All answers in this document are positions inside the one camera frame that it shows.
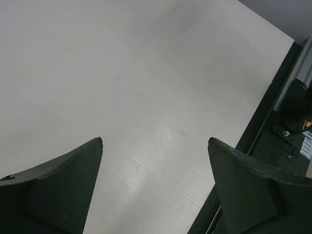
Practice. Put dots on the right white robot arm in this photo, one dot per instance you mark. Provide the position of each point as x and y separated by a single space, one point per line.
296 110

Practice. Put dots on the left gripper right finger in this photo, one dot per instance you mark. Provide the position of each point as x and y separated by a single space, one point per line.
258 198

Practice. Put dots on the right white cable duct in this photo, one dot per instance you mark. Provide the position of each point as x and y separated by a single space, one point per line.
306 148

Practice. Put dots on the aluminium frame rail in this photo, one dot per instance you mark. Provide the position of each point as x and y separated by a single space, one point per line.
300 71

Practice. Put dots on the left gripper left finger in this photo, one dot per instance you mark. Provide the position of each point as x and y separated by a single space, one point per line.
53 197

